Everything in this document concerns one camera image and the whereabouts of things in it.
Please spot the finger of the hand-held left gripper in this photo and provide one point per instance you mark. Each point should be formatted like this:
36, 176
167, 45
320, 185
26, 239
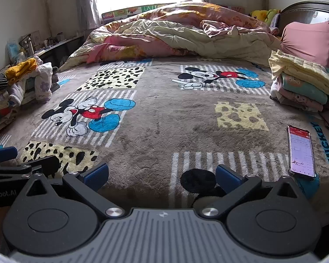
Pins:
41, 165
4, 153

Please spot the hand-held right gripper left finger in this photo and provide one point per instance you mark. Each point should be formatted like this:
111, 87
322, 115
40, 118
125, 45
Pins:
96, 176

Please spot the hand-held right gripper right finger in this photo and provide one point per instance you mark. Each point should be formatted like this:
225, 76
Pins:
227, 176

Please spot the yellow knitted sweater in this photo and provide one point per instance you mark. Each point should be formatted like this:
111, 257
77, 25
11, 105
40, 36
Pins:
20, 70

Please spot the pile of folded clothes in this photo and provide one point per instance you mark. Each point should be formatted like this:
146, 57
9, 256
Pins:
0, 106

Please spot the folded clothes stack right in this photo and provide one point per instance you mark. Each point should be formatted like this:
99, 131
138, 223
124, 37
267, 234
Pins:
304, 68

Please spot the smartphone with red case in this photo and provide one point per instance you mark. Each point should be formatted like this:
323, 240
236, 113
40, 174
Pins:
301, 150

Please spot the cartoon mouse printed blanket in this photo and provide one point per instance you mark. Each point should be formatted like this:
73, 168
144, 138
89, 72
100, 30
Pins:
153, 120

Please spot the white floral garment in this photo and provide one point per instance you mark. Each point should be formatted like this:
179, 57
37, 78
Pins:
42, 83

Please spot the light blue packet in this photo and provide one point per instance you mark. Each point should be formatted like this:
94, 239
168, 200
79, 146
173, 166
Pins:
15, 52

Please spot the pink printed folded garment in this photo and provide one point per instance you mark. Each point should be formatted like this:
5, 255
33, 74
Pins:
296, 100

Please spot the green folded garment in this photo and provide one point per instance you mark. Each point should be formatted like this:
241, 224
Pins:
304, 87

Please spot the dark desk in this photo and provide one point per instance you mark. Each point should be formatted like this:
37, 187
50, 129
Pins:
60, 46

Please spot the floral pink quilt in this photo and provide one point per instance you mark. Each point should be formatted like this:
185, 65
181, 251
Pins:
181, 30

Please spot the pink pillow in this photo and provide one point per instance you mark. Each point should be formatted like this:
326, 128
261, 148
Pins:
308, 41

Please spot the yellow plush toy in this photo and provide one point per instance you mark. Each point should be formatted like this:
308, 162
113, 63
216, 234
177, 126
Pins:
258, 15

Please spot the green plush toy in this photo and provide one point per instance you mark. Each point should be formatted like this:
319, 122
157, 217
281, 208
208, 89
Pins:
271, 16

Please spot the colourful foam mat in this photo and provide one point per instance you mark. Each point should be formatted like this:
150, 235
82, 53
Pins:
126, 12

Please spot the grey curtain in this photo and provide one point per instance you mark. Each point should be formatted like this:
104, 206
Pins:
87, 2

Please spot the dark wooden headboard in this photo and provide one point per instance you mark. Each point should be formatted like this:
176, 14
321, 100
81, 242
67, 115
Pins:
304, 12

